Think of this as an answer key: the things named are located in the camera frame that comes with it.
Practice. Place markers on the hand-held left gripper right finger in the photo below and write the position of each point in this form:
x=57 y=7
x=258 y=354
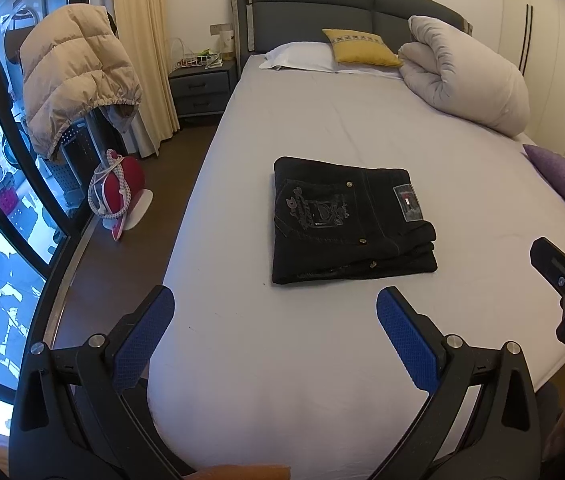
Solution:
x=407 y=340

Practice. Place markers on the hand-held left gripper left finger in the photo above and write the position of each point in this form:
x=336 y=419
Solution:
x=142 y=340

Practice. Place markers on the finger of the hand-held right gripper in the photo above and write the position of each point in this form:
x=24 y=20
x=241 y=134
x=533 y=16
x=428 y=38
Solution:
x=549 y=262

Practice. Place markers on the black pants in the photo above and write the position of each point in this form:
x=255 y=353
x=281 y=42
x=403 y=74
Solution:
x=342 y=240

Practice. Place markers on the purple pillow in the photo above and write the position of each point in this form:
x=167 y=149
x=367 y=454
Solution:
x=559 y=172

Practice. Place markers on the red and white appliance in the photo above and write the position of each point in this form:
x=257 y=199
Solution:
x=125 y=180

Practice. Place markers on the black perforated metal rack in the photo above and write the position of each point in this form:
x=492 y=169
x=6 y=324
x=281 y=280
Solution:
x=80 y=160

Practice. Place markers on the white rolled duvet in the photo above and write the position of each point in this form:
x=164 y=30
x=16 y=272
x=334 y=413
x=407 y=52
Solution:
x=462 y=75

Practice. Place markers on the bed with white sheet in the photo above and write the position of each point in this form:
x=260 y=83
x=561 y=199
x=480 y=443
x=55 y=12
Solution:
x=312 y=125

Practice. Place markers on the grey nightstand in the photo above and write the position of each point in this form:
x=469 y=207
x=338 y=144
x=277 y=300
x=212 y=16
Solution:
x=202 y=92

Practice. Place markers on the beige down jacket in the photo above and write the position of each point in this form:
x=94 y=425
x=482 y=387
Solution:
x=72 y=75

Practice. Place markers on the yellow pillow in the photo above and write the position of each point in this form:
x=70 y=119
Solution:
x=362 y=47

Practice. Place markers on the white pillow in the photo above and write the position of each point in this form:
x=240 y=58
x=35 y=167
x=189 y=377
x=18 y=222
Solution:
x=302 y=55

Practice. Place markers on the cream curtain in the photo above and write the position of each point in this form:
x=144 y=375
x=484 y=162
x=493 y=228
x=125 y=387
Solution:
x=137 y=35

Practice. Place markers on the white carton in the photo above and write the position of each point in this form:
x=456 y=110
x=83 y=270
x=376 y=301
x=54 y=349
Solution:
x=227 y=42

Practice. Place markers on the grey padded headboard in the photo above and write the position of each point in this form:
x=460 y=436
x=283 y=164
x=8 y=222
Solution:
x=312 y=15

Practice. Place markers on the wall socket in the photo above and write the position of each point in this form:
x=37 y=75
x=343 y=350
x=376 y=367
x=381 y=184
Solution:
x=220 y=29

